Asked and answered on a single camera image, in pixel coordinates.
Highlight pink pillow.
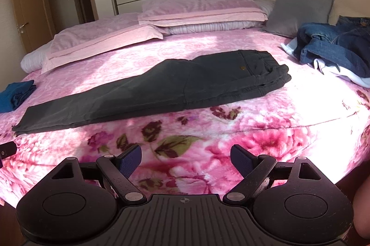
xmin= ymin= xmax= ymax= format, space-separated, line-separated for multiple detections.
xmin=41 ymin=13 xmax=164 ymax=75
xmin=138 ymin=0 xmax=269 ymax=27

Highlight grey cushion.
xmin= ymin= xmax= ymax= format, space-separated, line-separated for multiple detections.
xmin=261 ymin=0 xmax=336 ymax=38

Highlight blue jeans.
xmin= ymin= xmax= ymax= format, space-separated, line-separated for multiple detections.
xmin=294 ymin=15 xmax=370 ymax=79

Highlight pink floral blanket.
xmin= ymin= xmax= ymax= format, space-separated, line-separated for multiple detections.
xmin=0 ymin=28 xmax=370 ymax=206

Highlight blue folded cloth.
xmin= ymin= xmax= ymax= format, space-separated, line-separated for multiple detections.
xmin=0 ymin=81 xmax=37 ymax=114

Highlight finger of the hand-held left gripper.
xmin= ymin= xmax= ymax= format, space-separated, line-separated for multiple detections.
xmin=0 ymin=142 xmax=17 ymax=168

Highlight person's leg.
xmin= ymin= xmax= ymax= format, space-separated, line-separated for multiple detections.
xmin=353 ymin=185 xmax=370 ymax=238

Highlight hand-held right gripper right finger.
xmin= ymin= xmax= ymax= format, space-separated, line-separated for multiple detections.
xmin=222 ymin=144 xmax=323 ymax=204

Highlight black pants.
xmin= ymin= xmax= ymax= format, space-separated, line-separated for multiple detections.
xmin=12 ymin=49 xmax=292 ymax=137

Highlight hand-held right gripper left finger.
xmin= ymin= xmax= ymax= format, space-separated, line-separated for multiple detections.
xmin=50 ymin=144 xmax=148 ymax=204

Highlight white striped pillow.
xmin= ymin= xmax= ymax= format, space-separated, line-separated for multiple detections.
xmin=160 ymin=19 xmax=267 ymax=36

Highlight white garment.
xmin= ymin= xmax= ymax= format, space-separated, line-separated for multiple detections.
xmin=280 ymin=42 xmax=370 ymax=88

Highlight wooden door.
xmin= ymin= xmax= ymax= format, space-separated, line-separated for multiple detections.
xmin=9 ymin=0 xmax=56 ymax=55

